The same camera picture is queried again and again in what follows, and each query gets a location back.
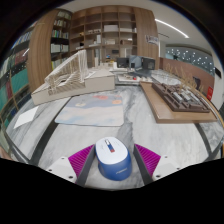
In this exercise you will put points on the long ceiling light strip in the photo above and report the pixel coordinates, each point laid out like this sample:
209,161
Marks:
171,27

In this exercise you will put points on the red sign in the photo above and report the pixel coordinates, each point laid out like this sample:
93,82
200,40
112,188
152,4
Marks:
210,93

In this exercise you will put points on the dark grey building models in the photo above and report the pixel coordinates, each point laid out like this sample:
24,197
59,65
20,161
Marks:
135,62

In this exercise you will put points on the brown architectural model, wooden board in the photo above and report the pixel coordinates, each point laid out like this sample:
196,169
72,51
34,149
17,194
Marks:
176,100

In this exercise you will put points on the blue and white computer mouse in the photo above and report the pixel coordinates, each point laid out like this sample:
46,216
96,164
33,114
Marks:
113,160

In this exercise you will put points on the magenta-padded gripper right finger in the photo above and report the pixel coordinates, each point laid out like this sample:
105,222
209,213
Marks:
148,158

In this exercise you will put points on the dark bookshelf with books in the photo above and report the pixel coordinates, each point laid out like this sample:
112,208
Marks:
15,76

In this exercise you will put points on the white paper sheet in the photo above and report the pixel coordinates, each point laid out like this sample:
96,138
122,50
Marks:
26,117

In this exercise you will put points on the wooden bookshelf unit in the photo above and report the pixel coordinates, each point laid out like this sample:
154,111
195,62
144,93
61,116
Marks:
110,33

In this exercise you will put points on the group of ceiling spotlights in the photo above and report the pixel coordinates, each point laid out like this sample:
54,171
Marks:
190,58

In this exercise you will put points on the white architectural model, beige base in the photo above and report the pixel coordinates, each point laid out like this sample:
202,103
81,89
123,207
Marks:
71,78

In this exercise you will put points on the poster on wooden panel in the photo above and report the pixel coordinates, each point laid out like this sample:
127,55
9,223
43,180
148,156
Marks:
152,40

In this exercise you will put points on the flat white site model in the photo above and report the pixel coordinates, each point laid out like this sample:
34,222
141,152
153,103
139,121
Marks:
133,78

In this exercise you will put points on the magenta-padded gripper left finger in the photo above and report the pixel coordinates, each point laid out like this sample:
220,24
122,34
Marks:
81,160

